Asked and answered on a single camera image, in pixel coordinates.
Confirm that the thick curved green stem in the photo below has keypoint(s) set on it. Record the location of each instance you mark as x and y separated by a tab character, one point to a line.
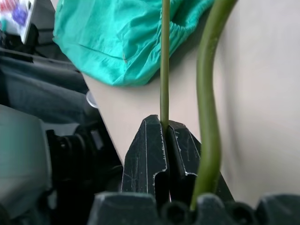
164	70

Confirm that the white box with coloured print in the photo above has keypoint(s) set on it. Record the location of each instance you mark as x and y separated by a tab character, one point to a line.
23	30

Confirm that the clear round edge bumper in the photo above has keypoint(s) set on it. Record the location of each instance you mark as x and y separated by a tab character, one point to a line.
91	100

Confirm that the silver robot torso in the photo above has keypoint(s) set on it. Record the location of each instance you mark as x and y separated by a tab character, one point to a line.
21	152

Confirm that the green shorts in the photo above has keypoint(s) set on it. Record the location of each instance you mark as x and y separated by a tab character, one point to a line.
105	42

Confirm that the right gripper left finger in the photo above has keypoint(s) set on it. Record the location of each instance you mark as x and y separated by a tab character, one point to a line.
145	159

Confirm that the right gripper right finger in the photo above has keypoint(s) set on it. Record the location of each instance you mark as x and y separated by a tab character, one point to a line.
182	152

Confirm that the black ribbed robot joint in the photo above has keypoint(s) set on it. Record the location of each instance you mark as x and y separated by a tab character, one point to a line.
70	145

